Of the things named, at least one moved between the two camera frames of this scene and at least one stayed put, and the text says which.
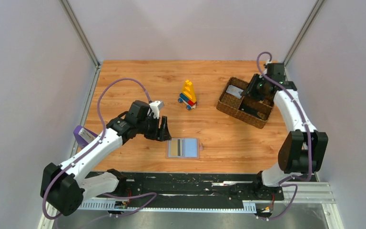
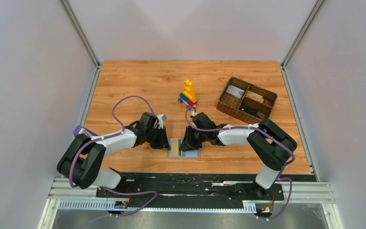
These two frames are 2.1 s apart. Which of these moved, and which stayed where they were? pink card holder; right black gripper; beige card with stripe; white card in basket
Moved: right black gripper
Stayed: white card in basket; pink card holder; beige card with stripe
